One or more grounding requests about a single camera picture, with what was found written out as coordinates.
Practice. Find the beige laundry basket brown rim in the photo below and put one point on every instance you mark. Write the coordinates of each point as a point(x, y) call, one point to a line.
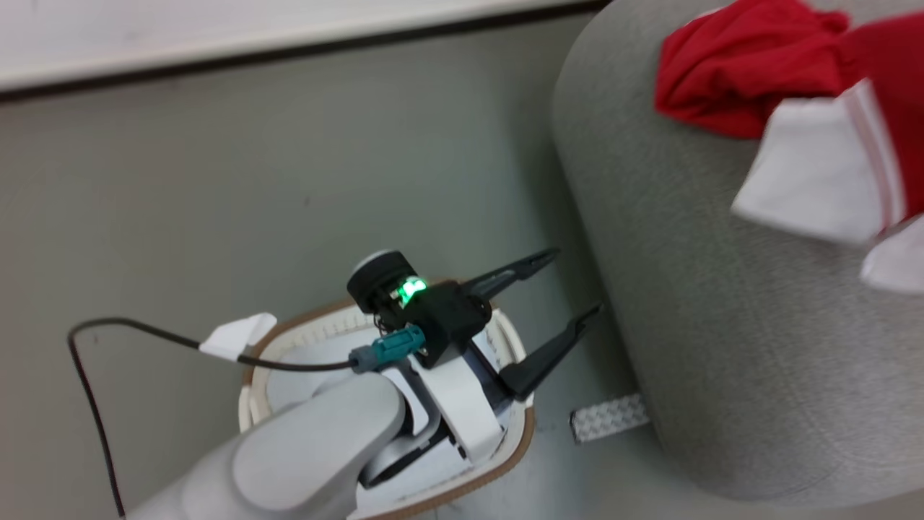
point(498, 462)

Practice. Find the white patterned floor tape strip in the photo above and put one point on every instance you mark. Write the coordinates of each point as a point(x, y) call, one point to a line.
point(610, 417)

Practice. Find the grey fabric seat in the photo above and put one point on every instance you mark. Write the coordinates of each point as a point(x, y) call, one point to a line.
point(686, 289)

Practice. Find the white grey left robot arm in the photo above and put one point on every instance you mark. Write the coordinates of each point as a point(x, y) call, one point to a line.
point(310, 455)

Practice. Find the dark baseboard strip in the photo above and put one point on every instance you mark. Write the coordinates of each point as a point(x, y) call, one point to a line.
point(289, 54)

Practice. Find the black wrist camera green light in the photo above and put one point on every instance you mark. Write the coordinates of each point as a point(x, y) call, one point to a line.
point(372, 285)

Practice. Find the white garment with red stripes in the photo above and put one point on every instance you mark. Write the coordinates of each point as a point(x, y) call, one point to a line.
point(808, 173)

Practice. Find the red Bulls jersey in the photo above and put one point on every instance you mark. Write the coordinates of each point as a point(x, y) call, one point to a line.
point(736, 65)

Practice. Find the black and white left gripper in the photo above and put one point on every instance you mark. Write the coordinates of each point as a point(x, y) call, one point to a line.
point(455, 318)

